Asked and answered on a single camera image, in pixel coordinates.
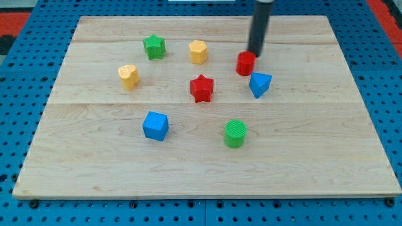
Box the red star block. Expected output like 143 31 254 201
190 74 214 103

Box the green star block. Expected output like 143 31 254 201
143 34 166 60

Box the blue triangle block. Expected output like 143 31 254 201
249 72 273 99

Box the green cylinder block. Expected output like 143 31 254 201
224 119 247 148

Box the yellow heart block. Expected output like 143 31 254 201
118 65 140 90

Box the yellow hexagon block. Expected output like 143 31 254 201
188 40 208 64

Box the blue cube block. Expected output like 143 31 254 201
142 111 169 141

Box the light wooden board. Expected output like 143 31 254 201
13 16 401 200

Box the red cylinder block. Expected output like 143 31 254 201
236 51 256 76

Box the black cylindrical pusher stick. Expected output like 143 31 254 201
247 0 274 57

